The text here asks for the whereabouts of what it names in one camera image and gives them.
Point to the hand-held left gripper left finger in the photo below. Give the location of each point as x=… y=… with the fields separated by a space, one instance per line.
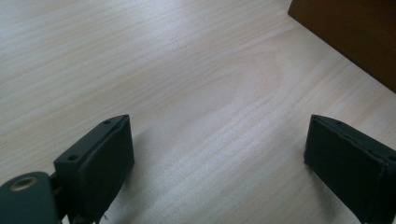
x=99 y=165

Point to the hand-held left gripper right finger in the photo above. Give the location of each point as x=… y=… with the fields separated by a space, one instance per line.
x=351 y=168

